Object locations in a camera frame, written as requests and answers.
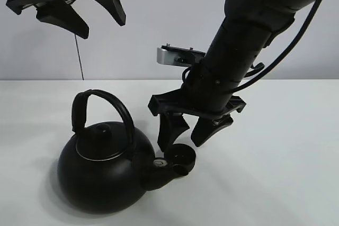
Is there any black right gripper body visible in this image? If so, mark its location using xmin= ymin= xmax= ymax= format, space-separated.
xmin=148 ymin=64 xmax=247 ymax=120

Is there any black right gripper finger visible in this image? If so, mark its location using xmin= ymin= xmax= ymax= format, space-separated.
xmin=157 ymin=112 xmax=190 ymax=152
xmin=191 ymin=116 xmax=234 ymax=147

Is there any black teacup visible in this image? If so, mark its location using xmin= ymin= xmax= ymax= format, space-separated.
xmin=164 ymin=143 xmax=197 ymax=177

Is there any black round kettle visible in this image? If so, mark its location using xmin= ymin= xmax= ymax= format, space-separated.
xmin=57 ymin=89 xmax=181 ymax=212

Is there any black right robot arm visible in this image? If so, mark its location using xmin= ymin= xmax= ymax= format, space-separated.
xmin=148 ymin=0 xmax=322 ymax=151

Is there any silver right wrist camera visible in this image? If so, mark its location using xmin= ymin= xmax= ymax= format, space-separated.
xmin=157 ymin=44 xmax=206 ymax=67

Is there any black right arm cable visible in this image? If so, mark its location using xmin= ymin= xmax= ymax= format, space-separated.
xmin=181 ymin=0 xmax=329 ymax=97

